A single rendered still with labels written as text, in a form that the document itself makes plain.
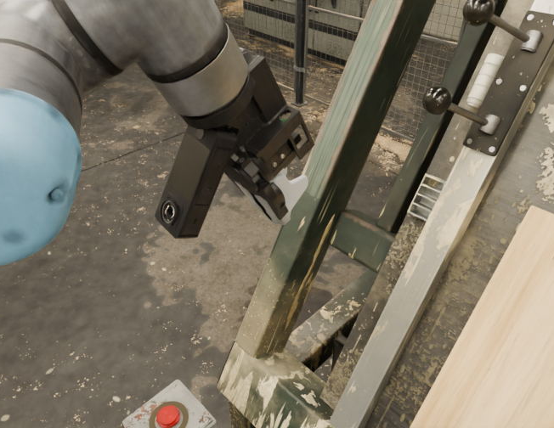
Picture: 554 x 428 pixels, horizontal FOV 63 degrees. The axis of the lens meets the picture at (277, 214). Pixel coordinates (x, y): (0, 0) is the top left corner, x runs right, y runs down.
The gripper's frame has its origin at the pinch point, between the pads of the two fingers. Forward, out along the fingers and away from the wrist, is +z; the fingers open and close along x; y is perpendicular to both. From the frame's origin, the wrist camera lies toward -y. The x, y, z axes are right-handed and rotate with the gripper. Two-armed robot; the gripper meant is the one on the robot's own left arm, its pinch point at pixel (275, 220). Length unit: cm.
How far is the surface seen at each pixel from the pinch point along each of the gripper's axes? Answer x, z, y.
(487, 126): -7.8, 11.6, 31.2
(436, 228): -7.6, 22.1, 18.2
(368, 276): 18, 73, 17
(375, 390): -11.5, 37.4, -6.2
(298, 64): 240, 199, 160
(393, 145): 137, 230, 146
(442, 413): -21.4, 37.9, -1.9
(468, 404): -23.8, 35.9, 1.5
